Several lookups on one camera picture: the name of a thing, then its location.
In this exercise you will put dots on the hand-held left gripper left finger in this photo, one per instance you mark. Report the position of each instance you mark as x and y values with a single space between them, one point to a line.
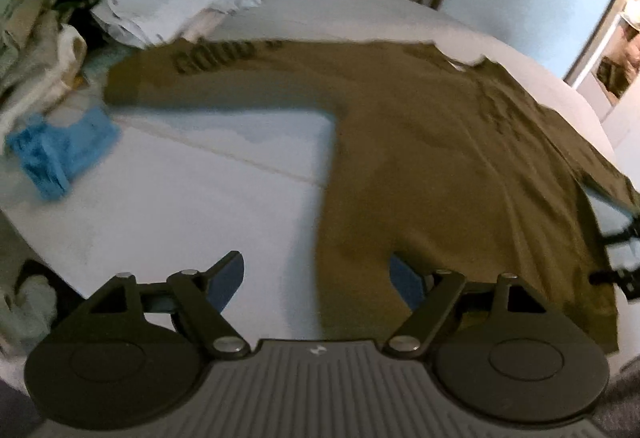
225 285

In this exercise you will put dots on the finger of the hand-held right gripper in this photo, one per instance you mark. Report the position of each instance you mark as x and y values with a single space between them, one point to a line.
625 234
627 280

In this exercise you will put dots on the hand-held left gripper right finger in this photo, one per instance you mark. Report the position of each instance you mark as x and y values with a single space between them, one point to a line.
406 283

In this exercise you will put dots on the olive green printed sweatshirt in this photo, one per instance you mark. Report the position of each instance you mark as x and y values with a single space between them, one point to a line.
425 143

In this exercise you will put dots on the pile of assorted clothes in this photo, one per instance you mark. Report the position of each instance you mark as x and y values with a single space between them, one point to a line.
35 18

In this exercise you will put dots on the pale green cloth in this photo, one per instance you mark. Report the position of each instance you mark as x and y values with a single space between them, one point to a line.
25 313

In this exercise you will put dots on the blue cloth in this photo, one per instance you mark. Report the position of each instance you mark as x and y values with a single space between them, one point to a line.
55 153

